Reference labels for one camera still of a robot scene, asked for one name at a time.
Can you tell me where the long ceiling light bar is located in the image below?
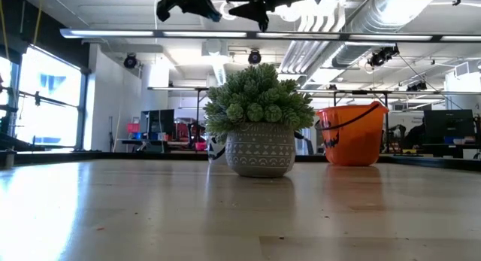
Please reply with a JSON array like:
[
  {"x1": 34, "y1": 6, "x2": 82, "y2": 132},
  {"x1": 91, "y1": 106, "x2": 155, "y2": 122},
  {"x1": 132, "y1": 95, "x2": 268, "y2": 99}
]
[{"x1": 59, "y1": 27, "x2": 481, "y2": 43}]

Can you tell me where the black ceiling speaker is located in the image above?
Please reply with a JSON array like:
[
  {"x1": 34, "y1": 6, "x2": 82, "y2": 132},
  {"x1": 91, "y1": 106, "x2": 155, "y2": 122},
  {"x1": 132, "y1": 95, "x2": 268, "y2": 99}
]
[
  {"x1": 247, "y1": 48, "x2": 262, "y2": 65},
  {"x1": 123, "y1": 53, "x2": 138, "y2": 70}
]

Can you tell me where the green potted artificial plant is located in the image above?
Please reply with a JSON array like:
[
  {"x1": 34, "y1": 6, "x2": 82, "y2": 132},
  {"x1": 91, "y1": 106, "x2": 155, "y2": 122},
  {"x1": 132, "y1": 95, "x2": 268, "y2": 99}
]
[{"x1": 204, "y1": 62, "x2": 316, "y2": 178}]

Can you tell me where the black ceiling spotlight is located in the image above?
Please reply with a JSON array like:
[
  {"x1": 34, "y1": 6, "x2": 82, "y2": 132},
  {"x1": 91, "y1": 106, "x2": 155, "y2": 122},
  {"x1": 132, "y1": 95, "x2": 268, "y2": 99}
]
[{"x1": 367, "y1": 45, "x2": 401, "y2": 68}]

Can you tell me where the orange plastic bucket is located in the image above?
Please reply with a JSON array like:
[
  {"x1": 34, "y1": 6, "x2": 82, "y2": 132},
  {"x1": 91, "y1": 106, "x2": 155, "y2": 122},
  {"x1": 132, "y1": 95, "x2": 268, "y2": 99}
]
[{"x1": 314, "y1": 100, "x2": 390, "y2": 167}]

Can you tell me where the large bright window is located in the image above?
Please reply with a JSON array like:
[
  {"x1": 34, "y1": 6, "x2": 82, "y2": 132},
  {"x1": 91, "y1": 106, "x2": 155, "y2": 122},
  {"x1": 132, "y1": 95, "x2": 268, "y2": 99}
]
[{"x1": 0, "y1": 46, "x2": 89, "y2": 149}]

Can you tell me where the person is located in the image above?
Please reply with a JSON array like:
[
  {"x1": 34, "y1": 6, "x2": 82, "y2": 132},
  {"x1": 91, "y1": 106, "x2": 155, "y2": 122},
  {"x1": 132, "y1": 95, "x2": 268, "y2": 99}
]
[{"x1": 404, "y1": 117, "x2": 428, "y2": 150}]

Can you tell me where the white ring lamp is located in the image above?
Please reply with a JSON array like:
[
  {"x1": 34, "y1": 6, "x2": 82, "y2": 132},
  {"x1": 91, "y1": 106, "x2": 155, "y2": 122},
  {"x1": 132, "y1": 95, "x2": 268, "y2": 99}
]
[{"x1": 219, "y1": 0, "x2": 241, "y2": 22}]

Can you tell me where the gray air duct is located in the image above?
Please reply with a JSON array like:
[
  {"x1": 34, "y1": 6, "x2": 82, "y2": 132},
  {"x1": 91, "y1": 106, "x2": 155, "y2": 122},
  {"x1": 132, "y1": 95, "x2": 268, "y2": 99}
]
[{"x1": 330, "y1": 0, "x2": 437, "y2": 69}]

